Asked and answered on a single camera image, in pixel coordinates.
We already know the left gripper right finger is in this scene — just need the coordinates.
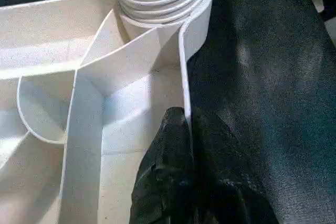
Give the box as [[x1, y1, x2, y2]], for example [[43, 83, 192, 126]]
[[191, 110, 279, 224]]

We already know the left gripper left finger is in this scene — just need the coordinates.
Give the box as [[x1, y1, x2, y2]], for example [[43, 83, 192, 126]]
[[129, 107, 196, 224]]

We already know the white plastic table top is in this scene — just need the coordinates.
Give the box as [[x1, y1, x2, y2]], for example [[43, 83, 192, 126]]
[[0, 0, 215, 224]]

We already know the black work mat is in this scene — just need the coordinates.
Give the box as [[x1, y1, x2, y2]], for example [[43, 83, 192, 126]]
[[0, 0, 336, 224]]

